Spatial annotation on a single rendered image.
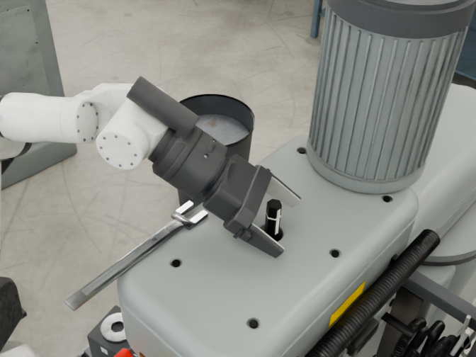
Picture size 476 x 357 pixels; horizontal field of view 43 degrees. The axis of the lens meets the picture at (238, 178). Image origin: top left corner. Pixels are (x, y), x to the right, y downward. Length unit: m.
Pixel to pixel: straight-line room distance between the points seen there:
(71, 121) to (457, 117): 0.89
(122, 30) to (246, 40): 1.08
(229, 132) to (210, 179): 2.52
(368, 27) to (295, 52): 4.27
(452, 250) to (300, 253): 0.59
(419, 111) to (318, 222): 0.22
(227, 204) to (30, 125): 0.30
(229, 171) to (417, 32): 0.30
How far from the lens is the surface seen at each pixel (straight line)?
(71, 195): 3.76
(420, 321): 1.30
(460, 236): 1.43
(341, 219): 0.92
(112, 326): 1.70
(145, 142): 0.79
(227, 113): 3.44
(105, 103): 0.88
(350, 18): 0.82
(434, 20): 0.81
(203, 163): 0.80
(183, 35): 5.28
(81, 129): 0.86
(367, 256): 0.90
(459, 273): 1.46
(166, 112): 0.78
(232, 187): 0.81
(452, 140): 1.35
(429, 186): 1.22
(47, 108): 0.88
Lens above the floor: 2.54
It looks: 42 degrees down
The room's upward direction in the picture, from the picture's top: 2 degrees clockwise
